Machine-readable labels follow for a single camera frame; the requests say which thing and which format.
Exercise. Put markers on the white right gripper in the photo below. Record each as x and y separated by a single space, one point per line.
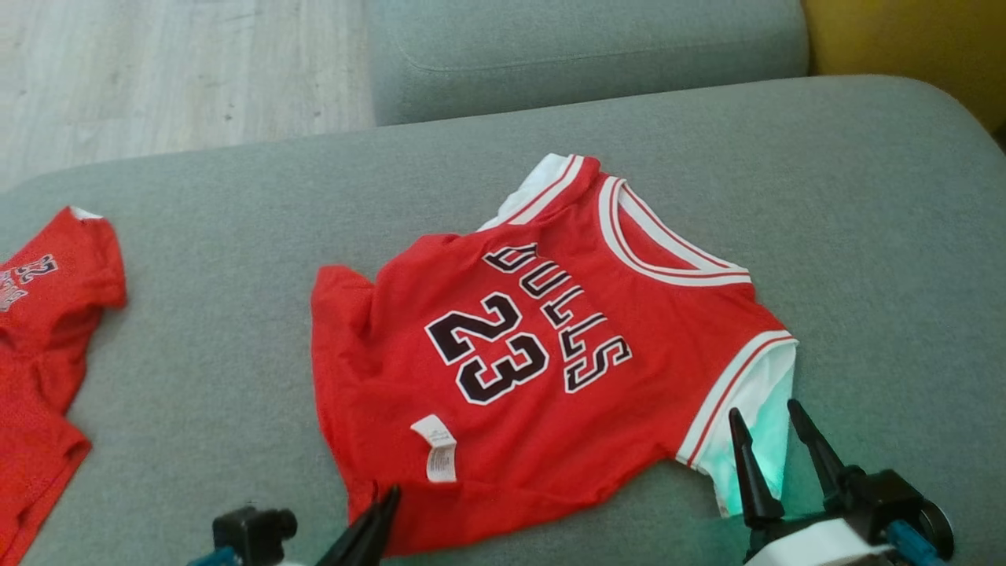
817 546

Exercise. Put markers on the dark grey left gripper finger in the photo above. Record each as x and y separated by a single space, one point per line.
346 546
381 527

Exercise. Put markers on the red Bulls 23 jersey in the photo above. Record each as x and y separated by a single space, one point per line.
629 377

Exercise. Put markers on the red shorts with white stripe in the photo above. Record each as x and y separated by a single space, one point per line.
47 314

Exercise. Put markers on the yellow fabric sofa section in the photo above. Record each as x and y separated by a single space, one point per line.
904 47

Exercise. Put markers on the small grey fabric sofa section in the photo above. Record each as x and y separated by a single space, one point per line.
589 55

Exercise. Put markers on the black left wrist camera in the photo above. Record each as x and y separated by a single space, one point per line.
251 534

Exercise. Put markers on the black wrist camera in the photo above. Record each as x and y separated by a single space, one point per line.
884 495
251 534

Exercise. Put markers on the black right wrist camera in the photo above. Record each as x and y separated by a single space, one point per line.
884 495

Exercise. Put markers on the blue left camera connector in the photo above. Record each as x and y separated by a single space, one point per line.
214 558

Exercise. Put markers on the blue camera connector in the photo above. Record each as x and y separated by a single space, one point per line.
214 558
912 544

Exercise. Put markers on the blue right camera connector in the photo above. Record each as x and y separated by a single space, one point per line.
912 544

